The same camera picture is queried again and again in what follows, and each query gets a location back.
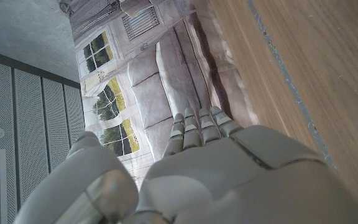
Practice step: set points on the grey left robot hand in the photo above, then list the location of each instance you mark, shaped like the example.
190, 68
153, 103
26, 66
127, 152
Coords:
228, 180

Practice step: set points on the printed sofa room backdrop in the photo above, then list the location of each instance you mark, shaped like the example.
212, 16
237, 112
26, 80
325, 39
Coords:
154, 77

